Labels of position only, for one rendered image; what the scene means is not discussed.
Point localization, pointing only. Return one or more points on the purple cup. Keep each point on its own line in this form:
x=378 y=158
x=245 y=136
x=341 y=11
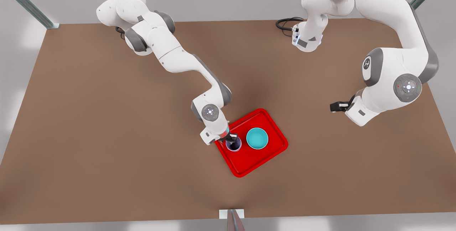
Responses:
x=233 y=144

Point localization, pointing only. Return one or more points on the teal bowl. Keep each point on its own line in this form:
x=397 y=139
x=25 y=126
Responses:
x=257 y=138

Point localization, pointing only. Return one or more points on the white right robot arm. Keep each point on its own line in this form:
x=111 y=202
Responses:
x=171 y=54

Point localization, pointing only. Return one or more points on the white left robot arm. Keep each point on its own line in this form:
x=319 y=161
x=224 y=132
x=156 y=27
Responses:
x=392 y=63

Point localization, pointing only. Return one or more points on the red tray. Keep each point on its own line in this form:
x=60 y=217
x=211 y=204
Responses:
x=260 y=159

